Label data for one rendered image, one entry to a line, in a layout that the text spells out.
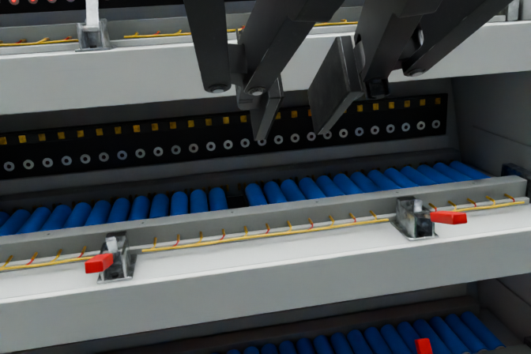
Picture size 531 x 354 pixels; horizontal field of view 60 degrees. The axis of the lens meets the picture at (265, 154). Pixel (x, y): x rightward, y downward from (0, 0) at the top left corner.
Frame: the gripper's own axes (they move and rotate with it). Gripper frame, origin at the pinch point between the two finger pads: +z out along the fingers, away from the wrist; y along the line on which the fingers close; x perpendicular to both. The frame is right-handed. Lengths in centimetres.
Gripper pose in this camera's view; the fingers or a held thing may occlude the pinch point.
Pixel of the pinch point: (296, 94)
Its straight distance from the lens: 25.8
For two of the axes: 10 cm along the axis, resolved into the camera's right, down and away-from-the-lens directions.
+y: 9.8, -1.0, 1.5
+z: -1.2, 2.6, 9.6
